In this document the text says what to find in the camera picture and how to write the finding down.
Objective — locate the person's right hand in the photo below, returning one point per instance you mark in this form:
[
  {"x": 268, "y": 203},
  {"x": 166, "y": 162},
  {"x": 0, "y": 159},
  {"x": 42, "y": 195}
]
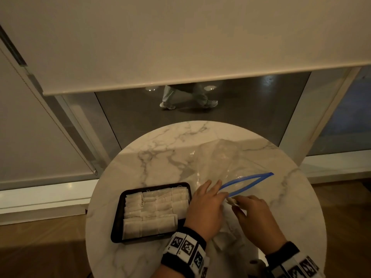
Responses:
[{"x": 258, "y": 224}]

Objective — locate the person's left hand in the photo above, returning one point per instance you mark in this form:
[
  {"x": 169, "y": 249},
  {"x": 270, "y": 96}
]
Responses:
[{"x": 204, "y": 212}]

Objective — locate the person's left thumb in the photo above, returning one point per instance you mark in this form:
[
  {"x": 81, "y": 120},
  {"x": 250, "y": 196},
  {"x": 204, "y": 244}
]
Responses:
[{"x": 222, "y": 196}]

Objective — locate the person's right thumb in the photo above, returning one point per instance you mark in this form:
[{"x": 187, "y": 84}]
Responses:
[{"x": 238, "y": 211}]

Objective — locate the person's left middle finger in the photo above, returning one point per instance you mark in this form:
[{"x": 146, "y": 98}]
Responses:
[{"x": 204, "y": 188}]

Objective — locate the small white paper packet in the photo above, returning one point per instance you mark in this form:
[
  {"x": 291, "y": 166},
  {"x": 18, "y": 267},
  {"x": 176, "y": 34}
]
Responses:
[{"x": 232, "y": 201}]

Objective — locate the clear zip bag blue seal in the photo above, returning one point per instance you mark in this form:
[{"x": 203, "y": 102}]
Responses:
[{"x": 232, "y": 167}]

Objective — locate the person's left forearm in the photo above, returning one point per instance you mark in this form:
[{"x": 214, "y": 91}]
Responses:
[{"x": 166, "y": 273}]

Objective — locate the white packet lying loose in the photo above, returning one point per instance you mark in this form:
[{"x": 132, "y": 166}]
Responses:
[{"x": 223, "y": 240}]

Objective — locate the rows of white packets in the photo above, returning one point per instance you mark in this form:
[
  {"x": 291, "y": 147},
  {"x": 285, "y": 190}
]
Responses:
[{"x": 153, "y": 214}]

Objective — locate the black left wristband with markers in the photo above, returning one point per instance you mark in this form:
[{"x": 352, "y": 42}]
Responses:
[{"x": 185, "y": 247}]

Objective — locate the black wristband with markers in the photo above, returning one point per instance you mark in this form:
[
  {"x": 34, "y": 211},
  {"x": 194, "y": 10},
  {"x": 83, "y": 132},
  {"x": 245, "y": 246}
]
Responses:
[
  {"x": 185, "y": 247},
  {"x": 292, "y": 264}
]

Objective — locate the black right wristband with markers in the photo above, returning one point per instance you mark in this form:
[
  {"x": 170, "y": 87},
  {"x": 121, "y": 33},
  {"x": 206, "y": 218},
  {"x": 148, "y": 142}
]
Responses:
[{"x": 292, "y": 264}]

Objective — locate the black rectangular tray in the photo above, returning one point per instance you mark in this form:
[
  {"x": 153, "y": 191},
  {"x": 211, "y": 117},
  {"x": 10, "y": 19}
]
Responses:
[{"x": 117, "y": 222}]

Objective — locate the white window sill ledge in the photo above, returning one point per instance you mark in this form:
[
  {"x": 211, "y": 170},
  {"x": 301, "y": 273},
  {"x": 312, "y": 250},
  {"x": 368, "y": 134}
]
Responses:
[
  {"x": 339, "y": 166},
  {"x": 43, "y": 199}
]

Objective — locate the wide white roller blind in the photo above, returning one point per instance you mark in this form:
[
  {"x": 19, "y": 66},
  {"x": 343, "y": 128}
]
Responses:
[{"x": 185, "y": 40}]

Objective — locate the white window frame post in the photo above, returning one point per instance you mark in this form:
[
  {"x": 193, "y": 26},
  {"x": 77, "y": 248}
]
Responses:
[{"x": 316, "y": 112}]

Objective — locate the slim grey window frame post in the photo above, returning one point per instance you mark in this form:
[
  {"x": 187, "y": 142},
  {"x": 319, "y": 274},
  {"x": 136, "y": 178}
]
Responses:
[{"x": 72, "y": 121}]

